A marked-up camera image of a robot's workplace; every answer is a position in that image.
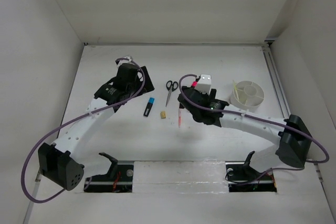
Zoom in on blue capped black highlighter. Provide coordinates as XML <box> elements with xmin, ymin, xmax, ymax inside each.
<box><xmin>143</xmin><ymin>97</ymin><xmax>155</xmax><ymax>117</ymax></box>

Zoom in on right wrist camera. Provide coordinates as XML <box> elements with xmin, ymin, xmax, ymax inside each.
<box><xmin>195</xmin><ymin>74</ymin><xmax>212</xmax><ymax>94</ymax></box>

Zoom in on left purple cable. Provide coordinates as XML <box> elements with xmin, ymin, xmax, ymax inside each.
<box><xmin>20</xmin><ymin>58</ymin><xmax>146</xmax><ymax>204</ymax></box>

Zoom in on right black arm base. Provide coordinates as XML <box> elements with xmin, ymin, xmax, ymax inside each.
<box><xmin>225</xmin><ymin>151</ymin><xmax>277</xmax><ymax>193</ymax></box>

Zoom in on black handled scissors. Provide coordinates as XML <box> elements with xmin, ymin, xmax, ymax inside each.
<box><xmin>165</xmin><ymin>80</ymin><xmax>179</xmax><ymax>106</ymax></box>

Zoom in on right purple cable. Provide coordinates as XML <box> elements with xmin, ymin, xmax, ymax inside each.
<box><xmin>178</xmin><ymin>73</ymin><xmax>330</xmax><ymax>180</ymax></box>

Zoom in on slim red highlighter pen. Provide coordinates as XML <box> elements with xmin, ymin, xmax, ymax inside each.
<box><xmin>178</xmin><ymin>108</ymin><xmax>182</xmax><ymax>128</ymax></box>

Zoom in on purple cable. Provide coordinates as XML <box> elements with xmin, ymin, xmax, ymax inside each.
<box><xmin>178</xmin><ymin>73</ymin><xmax>330</xmax><ymax>180</ymax></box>
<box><xmin>20</xmin><ymin>58</ymin><xmax>146</xmax><ymax>204</ymax></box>

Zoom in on white round compartment container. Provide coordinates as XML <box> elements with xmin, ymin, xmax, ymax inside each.
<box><xmin>230</xmin><ymin>81</ymin><xmax>265</xmax><ymax>112</ymax></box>

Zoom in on pink capped black highlighter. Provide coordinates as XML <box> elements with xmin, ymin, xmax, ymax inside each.
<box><xmin>191</xmin><ymin>81</ymin><xmax>197</xmax><ymax>88</ymax></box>

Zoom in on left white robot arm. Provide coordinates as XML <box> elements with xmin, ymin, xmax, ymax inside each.
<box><xmin>38</xmin><ymin>63</ymin><xmax>154</xmax><ymax>191</ymax></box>

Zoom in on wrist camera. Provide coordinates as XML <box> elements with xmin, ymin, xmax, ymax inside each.
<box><xmin>195</xmin><ymin>74</ymin><xmax>212</xmax><ymax>94</ymax></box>
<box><xmin>115</xmin><ymin>55</ymin><xmax>134</xmax><ymax>68</ymax></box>

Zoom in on slim yellow highlighter pen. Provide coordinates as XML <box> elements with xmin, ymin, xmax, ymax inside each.
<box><xmin>233</xmin><ymin>80</ymin><xmax>239</xmax><ymax>101</ymax></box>

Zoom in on aluminium rail right side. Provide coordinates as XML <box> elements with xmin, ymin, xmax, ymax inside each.
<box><xmin>262</xmin><ymin>40</ymin><xmax>290</xmax><ymax>117</ymax></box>

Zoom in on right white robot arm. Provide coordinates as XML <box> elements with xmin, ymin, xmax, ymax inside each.
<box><xmin>178</xmin><ymin>86</ymin><xmax>312</xmax><ymax>179</ymax></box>

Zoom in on small yellow eraser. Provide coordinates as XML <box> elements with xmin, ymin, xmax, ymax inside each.
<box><xmin>160</xmin><ymin>111</ymin><xmax>166</xmax><ymax>119</ymax></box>

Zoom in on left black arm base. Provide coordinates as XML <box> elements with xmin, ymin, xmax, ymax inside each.
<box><xmin>83</xmin><ymin>152</ymin><xmax>134</xmax><ymax>193</ymax></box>

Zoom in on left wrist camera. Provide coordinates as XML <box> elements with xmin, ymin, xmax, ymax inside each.
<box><xmin>115</xmin><ymin>55</ymin><xmax>134</xmax><ymax>68</ymax></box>

